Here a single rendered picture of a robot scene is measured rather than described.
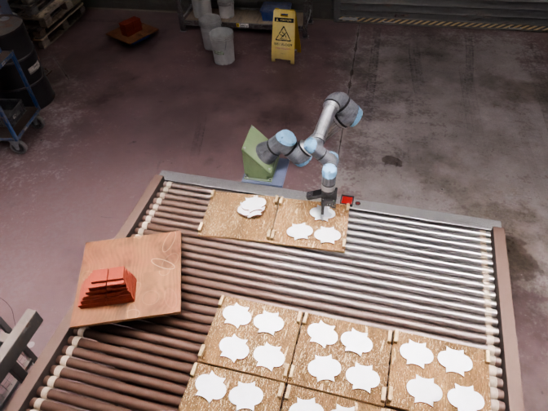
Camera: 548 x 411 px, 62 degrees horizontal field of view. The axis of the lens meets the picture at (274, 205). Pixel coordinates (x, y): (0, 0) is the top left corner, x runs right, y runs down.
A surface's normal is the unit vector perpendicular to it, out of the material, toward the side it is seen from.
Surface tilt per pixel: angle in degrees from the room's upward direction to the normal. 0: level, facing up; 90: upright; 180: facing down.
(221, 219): 0
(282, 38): 76
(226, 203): 0
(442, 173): 0
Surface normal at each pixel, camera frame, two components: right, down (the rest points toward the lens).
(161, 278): -0.04, -0.69
